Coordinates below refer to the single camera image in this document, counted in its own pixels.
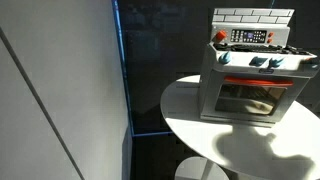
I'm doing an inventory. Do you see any grey toy stove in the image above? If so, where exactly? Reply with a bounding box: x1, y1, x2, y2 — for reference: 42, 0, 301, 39
198, 8, 320, 128

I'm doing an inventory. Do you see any blue edge strip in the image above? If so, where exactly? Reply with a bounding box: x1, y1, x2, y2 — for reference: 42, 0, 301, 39
111, 0, 174, 138

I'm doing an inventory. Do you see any white round table base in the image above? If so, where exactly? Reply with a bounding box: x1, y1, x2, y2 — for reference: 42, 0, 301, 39
174, 156, 230, 180

